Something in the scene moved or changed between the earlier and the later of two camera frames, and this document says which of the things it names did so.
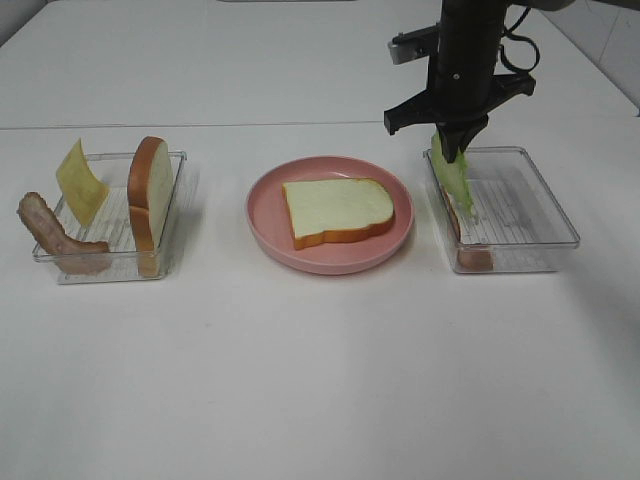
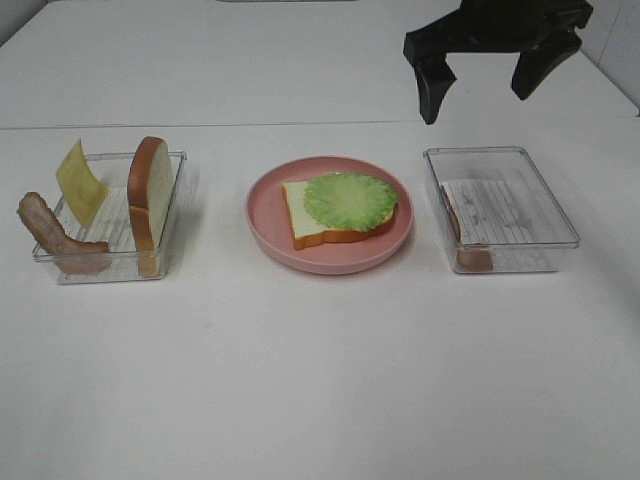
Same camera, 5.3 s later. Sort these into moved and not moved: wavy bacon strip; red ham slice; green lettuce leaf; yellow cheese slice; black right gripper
Moved: green lettuce leaf; black right gripper
Not moved: red ham slice; wavy bacon strip; yellow cheese slice
